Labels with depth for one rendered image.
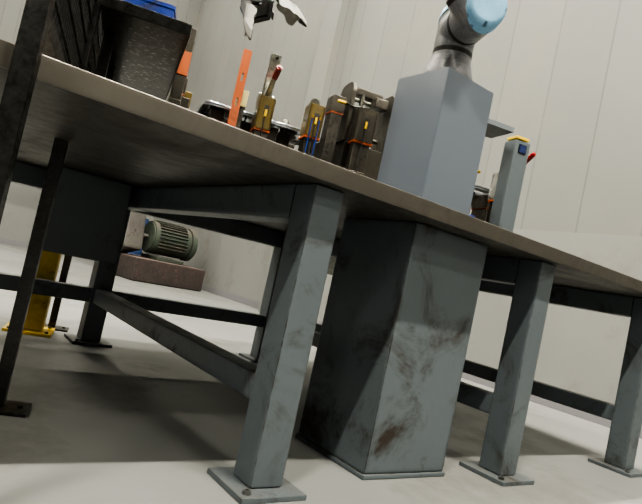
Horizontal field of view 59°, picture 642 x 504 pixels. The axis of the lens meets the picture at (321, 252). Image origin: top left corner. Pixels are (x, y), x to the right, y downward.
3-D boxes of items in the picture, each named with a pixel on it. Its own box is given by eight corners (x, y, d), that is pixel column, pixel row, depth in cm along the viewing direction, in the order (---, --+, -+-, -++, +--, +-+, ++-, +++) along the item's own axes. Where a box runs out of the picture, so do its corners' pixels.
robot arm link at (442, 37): (461, 66, 175) (470, 24, 175) (482, 50, 161) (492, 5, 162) (425, 55, 172) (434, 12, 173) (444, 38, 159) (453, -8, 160)
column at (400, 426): (444, 476, 158) (491, 246, 161) (362, 480, 140) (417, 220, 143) (372, 437, 183) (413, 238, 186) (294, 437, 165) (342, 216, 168)
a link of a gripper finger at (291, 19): (307, 31, 143) (276, 11, 142) (313, 15, 137) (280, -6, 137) (302, 39, 142) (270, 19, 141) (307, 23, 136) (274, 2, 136)
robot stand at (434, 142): (466, 227, 163) (494, 93, 165) (419, 210, 151) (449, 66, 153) (416, 224, 179) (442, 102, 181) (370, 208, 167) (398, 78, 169)
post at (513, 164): (496, 256, 221) (518, 147, 223) (509, 257, 214) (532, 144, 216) (480, 252, 219) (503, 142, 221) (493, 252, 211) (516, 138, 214)
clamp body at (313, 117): (298, 210, 208) (320, 112, 210) (308, 209, 198) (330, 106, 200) (281, 206, 206) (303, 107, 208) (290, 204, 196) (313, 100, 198)
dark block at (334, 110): (315, 212, 207) (340, 102, 209) (322, 212, 201) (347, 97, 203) (303, 209, 206) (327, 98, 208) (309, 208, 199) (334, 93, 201)
